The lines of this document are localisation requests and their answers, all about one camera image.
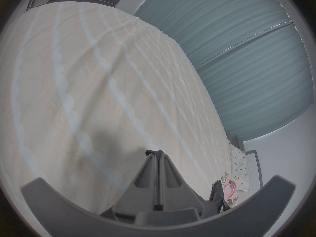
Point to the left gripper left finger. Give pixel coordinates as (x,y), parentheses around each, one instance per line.
(143,191)

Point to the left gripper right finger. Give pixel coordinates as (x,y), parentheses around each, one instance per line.
(172,191)

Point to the black T-shirt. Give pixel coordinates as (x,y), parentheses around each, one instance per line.
(217,194)

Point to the bed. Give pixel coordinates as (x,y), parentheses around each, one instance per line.
(98,83)

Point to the white printed garment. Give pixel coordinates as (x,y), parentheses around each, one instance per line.
(226,178)

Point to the white printed pillow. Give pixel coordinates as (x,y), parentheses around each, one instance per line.
(240,167)

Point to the grey bedside table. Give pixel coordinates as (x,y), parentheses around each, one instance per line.
(237,142)

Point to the blue-green curtain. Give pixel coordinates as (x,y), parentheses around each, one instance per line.
(259,88)
(209,16)

